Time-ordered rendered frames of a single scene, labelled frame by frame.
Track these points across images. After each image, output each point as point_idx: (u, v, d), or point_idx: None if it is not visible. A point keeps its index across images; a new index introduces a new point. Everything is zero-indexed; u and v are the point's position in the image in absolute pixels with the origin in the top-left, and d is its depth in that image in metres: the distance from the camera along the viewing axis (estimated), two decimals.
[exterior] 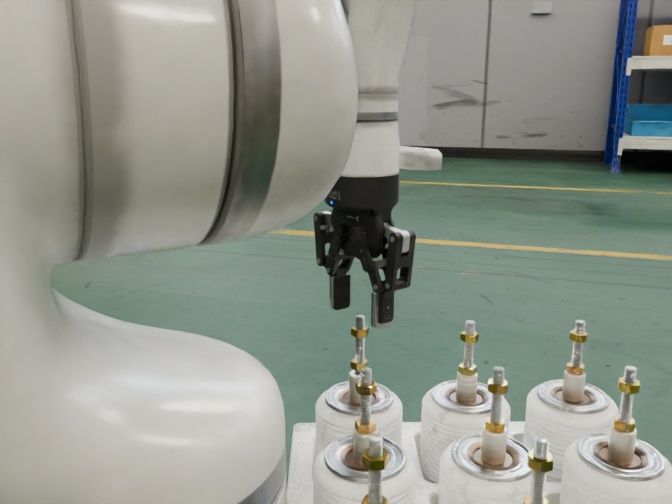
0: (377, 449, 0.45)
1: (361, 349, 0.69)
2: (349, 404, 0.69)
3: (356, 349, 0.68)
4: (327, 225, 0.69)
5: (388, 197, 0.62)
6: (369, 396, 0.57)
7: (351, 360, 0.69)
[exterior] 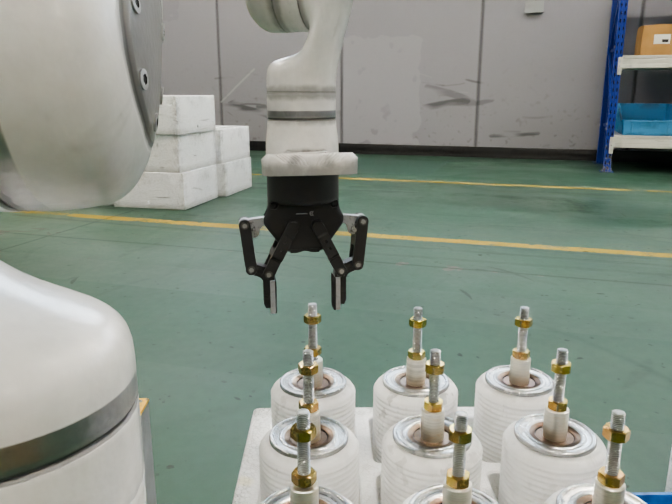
0: (303, 422, 0.47)
1: (308, 337, 0.71)
2: (302, 388, 0.71)
3: (316, 334, 0.71)
4: (350, 225, 0.69)
5: (267, 190, 0.66)
6: (311, 377, 0.59)
7: (314, 350, 0.71)
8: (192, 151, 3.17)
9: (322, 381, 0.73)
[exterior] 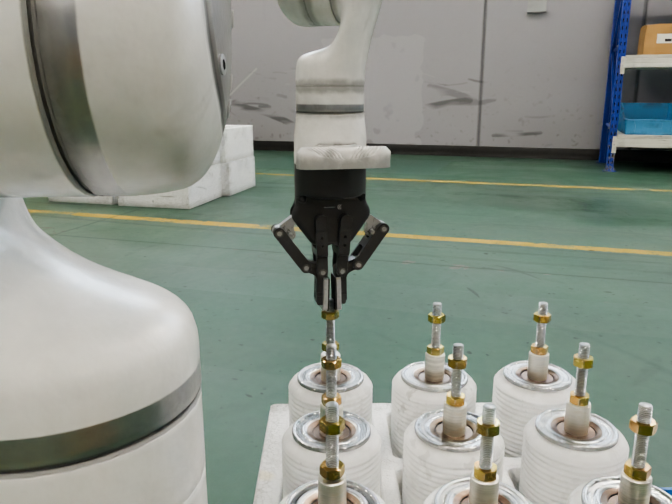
0: (332, 415, 0.47)
1: (331, 334, 0.71)
2: (313, 376, 0.73)
3: (329, 328, 0.72)
4: (368, 227, 0.70)
5: (295, 184, 0.66)
6: (334, 371, 0.59)
7: (336, 341, 0.72)
8: None
9: (337, 380, 0.72)
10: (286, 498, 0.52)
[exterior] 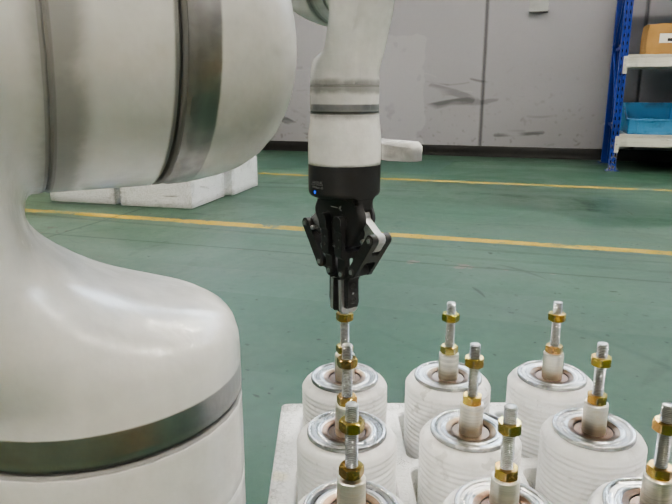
0: (352, 415, 0.47)
1: (344, 336, 0.70)
2: (327, 375, 0.72)
3: (344, 330, 0.71)
4: (316, 224, 0.71)
5: (369, 187, 0.64)
6: (350, 371, 0.59)
7: None
8: None
9: (351, 380, 0.71)
10: (304, 499, 0.51)
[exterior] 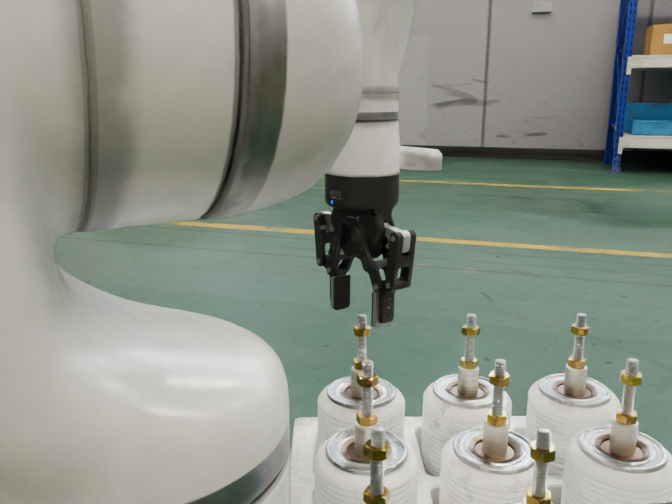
0: (379, 439, 0.45)
1: (365, 349, 0.69)
2: (343, 390, 0.70)
3: (357, 347, 0.69)
4: (327, 225, 0.69)
5: (388, 197, 0.62)
6: (370, 388, 0.57)
7: (355, 358, 0.70)
8: None
9: None
10: None
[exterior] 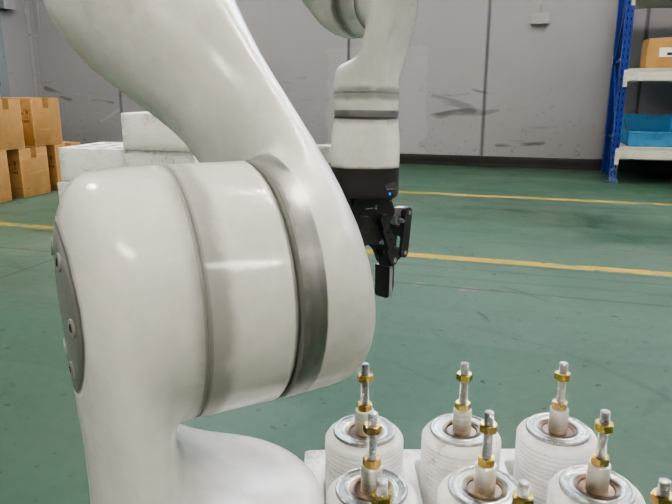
0: (383, 490, 0.53)
1: (361, 392, 0.77)
2: (350, 425, 0.79)
3: (367, 392, 0.76)
4: None
5: None
6: (375, 436, 0.65)
7: (363, 406, 0.76)
8: None
9: None
10: None
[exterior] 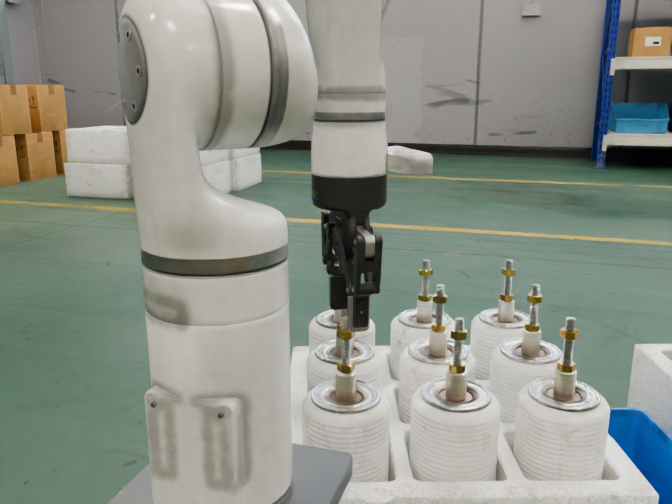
0: None
1: None
2: (330, 316, 0.93)
3: None
4: None
5: (363, 199, 0.61)
6: None
7: None
8: None
9: None
10: (382, 400, 0.69)
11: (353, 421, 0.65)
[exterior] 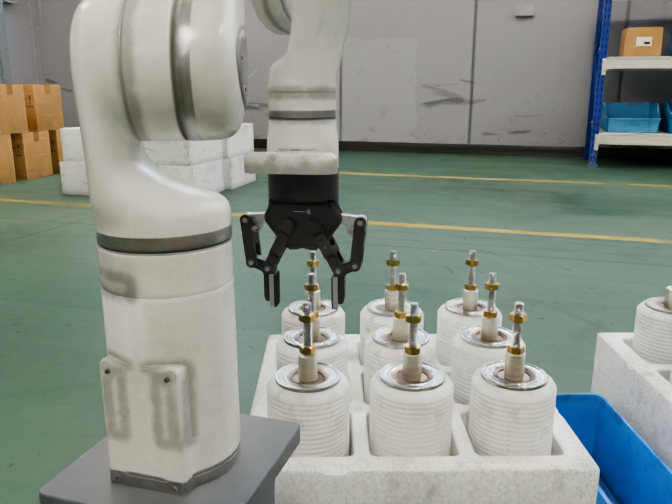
0: (303, 307, 0.72)
1: None
2: (302, 305, 0.97)
3: (315, 275, 0.95)
4: (351, 226, 0.69)
5: (268, 187, 0.68)
6: (313, 293, 0.83)
7: None
8: (201, 146, 3.41)
9: (315, 310, 0.95)
10: (274, 375, 0.74)
11: None
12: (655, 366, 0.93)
